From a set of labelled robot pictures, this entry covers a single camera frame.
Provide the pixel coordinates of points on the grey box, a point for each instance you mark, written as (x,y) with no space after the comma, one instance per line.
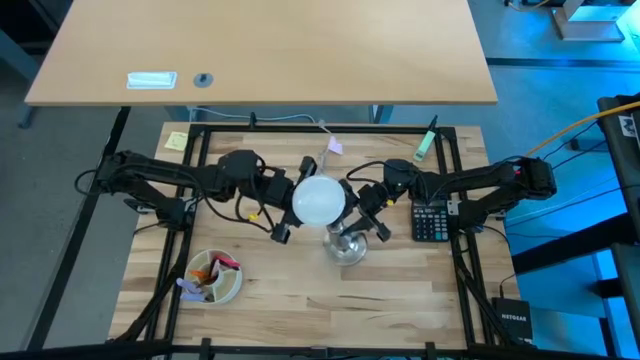
(590,20)

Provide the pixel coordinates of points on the white round desk organizer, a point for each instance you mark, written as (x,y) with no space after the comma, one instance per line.
(227,292)

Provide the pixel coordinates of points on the light wooden desk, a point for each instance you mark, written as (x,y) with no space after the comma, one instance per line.
(270,45)

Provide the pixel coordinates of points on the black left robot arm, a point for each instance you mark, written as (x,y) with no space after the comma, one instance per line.
(170,175)

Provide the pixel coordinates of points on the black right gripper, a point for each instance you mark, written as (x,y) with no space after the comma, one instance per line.
(374,200)

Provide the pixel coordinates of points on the yellow sticky note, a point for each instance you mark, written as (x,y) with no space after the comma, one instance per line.
(176,141)

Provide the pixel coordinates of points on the silver lamp stand black socket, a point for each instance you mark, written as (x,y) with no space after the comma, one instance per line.
(346,249)

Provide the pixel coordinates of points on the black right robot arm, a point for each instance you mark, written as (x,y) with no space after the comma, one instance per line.
(475,180)

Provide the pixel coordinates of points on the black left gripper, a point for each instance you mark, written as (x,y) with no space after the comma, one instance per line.
(276,190)

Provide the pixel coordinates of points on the black cabinet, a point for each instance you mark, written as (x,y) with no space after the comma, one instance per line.
(622,150)

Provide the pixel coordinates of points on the green marker pen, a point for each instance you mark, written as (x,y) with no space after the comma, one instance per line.
(425,144)

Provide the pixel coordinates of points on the black Netgear router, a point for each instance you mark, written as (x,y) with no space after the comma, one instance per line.
(512,320)

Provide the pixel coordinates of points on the white lightbulb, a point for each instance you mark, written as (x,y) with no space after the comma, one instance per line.
(319,200)

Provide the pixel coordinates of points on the black aluminium table frame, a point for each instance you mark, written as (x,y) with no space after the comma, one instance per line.
(200,145)

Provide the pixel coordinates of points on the black calculator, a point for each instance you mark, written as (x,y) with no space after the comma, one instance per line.
(430,221)

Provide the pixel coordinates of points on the white label on desk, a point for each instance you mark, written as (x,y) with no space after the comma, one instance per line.
(151,80)

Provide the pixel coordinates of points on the pink sticky note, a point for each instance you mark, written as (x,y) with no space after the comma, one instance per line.
(335,146)

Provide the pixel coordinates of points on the pink clip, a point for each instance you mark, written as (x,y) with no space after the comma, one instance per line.
(227,261)

